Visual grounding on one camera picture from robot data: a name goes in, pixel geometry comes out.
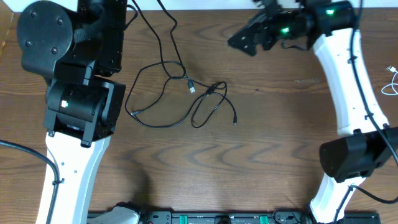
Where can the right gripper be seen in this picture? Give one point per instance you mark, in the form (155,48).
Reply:
(259,28)

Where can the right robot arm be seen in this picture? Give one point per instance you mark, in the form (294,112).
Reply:
(365,139)

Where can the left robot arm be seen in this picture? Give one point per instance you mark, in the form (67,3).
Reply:
(76,52)

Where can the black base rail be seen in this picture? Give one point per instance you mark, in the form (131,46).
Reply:
(127,212)

